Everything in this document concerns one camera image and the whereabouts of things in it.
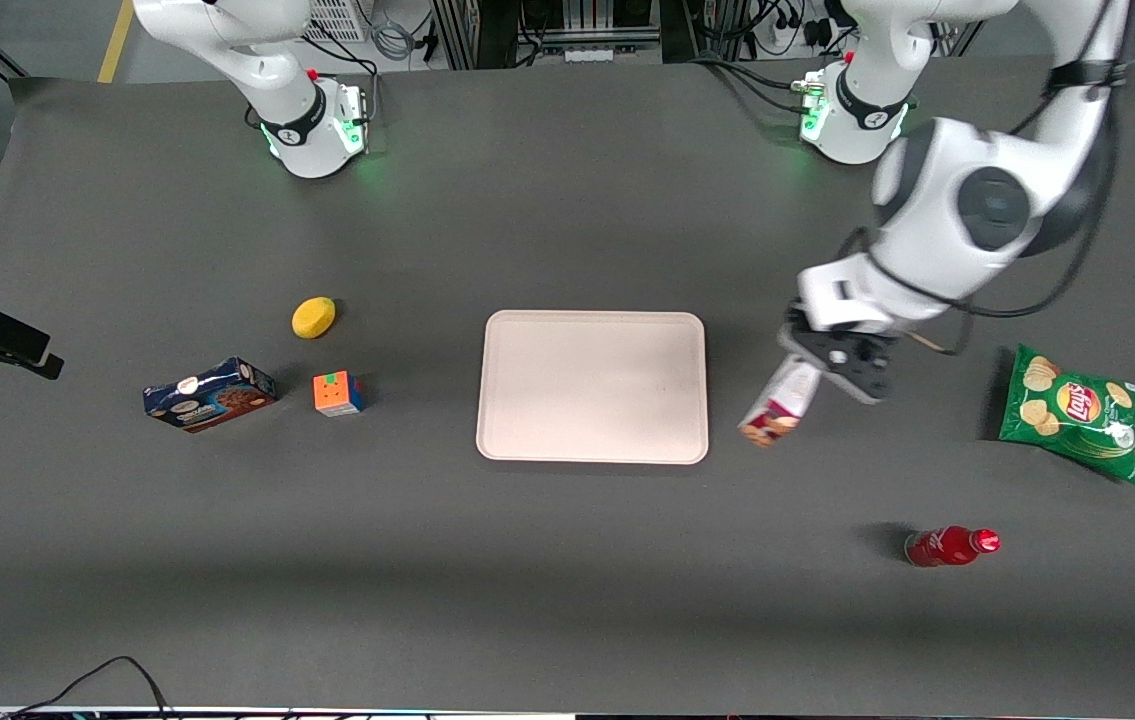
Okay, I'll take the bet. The red soda bottle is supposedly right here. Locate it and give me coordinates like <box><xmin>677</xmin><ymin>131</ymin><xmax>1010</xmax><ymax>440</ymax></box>
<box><xmin>904</xmin><ymin>526</ymin><xmax>1002</xmax><ymax>569</ymax></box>

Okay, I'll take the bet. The red cookie box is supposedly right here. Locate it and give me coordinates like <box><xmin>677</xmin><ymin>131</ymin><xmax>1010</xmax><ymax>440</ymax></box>
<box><xmin>738</xmin><ymin>354</ymin><xmax>824</xmax><ymax>449</ymax></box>

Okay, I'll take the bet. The yellow lemon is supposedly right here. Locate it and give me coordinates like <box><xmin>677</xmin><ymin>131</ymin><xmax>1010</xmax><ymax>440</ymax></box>
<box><xmin>291</xmin><ymin>296</ymin><xmax>337</xmax><ymax>341</ymax></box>

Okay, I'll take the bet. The blue cookie box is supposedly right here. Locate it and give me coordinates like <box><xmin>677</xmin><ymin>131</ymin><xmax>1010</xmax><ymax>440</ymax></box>
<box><xmin>142</xmin><ymin>357</ymin><xmax>279</xmax><ymax>434</ymax></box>

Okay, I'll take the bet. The beige plastic tray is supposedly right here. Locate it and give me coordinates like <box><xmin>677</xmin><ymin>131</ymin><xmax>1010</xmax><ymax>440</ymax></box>
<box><xmin>475</xmin><ymin>310</ymin><xmax>710</xmax><ymax>466</ymax></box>

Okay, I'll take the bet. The colourful puzzle cube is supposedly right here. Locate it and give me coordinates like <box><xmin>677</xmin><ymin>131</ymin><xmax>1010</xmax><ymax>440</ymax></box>
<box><xmin>312</xmin><ymin>370</ymin><xmax>366</xmax><ymax>418</ymax></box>

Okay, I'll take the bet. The green chips bag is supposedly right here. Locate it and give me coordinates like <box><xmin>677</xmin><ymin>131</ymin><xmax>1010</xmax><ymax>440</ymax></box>
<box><xmin>998</xmin><ymin>344</ymin><xmax>1135</xmax><ymax>487</ymax></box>

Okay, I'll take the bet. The thin black table cable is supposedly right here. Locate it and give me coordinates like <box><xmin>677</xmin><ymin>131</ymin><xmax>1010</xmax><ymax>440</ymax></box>
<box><xmin>2</xmin><ymin>655</ymin><xmax>178</xmax><ymax>720</ymax></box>

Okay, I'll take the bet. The grey coiled cable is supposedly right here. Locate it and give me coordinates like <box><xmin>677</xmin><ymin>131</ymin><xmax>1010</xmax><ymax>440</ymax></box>
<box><xmin>370</xmin><ymin>12</ymin><xmax>420</xmax><ymax>63</ymax></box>

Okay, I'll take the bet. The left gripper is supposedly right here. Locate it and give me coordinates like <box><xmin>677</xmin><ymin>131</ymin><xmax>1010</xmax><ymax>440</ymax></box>
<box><xmin>777</xmin><ymin>254</ymin><xmax>906</xmax><ymax>407</ymax></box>

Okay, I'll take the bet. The white perforated box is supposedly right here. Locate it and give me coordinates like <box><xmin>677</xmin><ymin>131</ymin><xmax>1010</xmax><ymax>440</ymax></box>
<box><xmin>303</xmin><ymin>0</ymin><xmax>370</xmax><ymax>44</ymax></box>

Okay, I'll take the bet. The dark grey table cover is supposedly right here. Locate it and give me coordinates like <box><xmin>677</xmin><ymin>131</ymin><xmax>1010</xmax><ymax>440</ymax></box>
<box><xmin>0</xmin><ymin>35</ymin><xmax>1135</xmax><ymax>713</ymax></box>

